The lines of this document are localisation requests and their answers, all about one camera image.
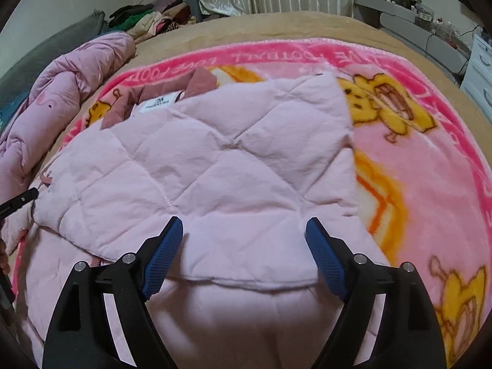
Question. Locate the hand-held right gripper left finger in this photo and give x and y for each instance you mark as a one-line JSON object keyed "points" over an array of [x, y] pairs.
{"points": [[165, 250]]}

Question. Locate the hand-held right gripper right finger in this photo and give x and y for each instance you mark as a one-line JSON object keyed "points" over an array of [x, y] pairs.
{"points": [[324, 250]]}

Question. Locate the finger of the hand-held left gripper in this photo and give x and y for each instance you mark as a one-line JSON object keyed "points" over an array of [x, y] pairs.
{"points": [[19, 200]]}

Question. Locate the pink quilted jacket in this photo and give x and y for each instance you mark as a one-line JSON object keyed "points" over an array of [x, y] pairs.
{"points": [[215, 169]]}

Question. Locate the pile of assorted clothes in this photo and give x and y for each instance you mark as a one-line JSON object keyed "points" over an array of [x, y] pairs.
{"points": [[153, 19]]}

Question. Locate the teal patterned cloth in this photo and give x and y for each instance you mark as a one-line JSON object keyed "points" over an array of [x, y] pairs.
{"points": [[5, 115]]}

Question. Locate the pink bear printed blanket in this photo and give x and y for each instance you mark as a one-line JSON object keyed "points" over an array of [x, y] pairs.
{"points": [[415, 184]]}

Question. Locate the pink comforter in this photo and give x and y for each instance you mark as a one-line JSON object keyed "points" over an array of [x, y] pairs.
{"points": [[57, 80]]}

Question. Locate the tan bed cover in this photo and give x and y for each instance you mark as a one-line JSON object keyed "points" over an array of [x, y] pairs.
{"points": [[269, 27]]}

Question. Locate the white drawer cabinet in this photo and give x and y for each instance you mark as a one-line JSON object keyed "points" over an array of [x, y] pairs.
{"points": [[478, 69]]}

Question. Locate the grey desk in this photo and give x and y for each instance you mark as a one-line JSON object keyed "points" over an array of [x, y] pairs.
{"points": [[403, 19]]}

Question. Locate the clutter of small desk items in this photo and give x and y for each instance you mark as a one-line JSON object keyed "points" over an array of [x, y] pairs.
{"points": [[415, 2]]}

